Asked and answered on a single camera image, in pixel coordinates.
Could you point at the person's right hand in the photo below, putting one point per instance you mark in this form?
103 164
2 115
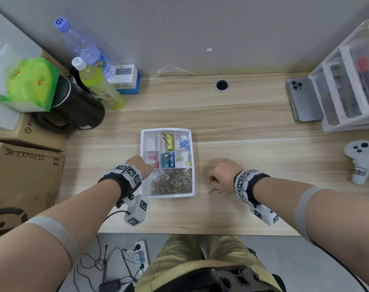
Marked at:
225 176

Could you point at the person's left hand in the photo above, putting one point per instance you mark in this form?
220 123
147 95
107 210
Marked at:
140 167

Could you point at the small pink binder clip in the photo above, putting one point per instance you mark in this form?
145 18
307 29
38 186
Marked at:
154 161

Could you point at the large teal binder clip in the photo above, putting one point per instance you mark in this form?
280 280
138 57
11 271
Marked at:
164 162

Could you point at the white compartment tray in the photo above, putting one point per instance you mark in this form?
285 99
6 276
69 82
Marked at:
148 142

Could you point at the pile of silver paper clips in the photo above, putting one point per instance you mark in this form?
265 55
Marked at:
170 180

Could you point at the large yellow binder clip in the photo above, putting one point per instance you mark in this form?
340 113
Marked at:
170 142

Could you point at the small blue binder clip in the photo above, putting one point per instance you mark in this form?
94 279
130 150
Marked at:
183 144

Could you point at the person's right forearm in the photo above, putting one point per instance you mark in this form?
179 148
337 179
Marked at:
282 194

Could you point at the person's left forearm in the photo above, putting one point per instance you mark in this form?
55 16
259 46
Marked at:
78 212

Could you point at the white and blue small box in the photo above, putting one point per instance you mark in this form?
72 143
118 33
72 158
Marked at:
125 77

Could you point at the person's khaki trousers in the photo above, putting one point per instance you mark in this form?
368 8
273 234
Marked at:
178 255

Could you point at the small cardboard box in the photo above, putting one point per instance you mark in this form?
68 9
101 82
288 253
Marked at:
41 138

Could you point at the large printed cardboard box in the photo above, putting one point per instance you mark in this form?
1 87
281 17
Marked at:
20 185

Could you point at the black left wristband with markers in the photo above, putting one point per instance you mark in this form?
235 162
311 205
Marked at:
117 179

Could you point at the black wristband with markers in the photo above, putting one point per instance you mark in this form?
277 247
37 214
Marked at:
251 182
117 179

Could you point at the black right wristband with markers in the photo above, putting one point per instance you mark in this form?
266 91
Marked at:
251 182

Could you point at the white power strip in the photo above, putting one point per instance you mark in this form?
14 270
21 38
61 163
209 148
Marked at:
145 249

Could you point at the black kettle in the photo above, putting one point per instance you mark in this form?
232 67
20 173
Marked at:
78 109

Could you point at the yellow drink bottle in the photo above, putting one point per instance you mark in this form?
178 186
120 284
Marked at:
100 86

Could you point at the clear plastic film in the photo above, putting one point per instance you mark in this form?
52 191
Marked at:
169 71

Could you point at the grey smartphone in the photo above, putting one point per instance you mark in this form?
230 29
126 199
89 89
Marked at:
306 101

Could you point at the black power adapter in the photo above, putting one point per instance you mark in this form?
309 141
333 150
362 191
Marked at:
110 285

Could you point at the clear purple-capped water bottle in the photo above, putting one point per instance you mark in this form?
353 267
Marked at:
87 50

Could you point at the white handheld controller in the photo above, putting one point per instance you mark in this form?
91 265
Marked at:
361 167

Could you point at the white drawer organizer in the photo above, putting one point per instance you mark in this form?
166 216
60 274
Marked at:
352 124

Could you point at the green tissue pack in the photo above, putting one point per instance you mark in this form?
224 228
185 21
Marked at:
32 82

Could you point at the white flat carton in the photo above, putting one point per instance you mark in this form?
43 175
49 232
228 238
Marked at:
5 33

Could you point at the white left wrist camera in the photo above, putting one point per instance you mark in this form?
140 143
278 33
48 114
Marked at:
136 211

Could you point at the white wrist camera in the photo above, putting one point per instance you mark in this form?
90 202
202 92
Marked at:
265 216
136 211

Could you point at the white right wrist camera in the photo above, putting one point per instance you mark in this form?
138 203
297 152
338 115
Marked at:
265 216

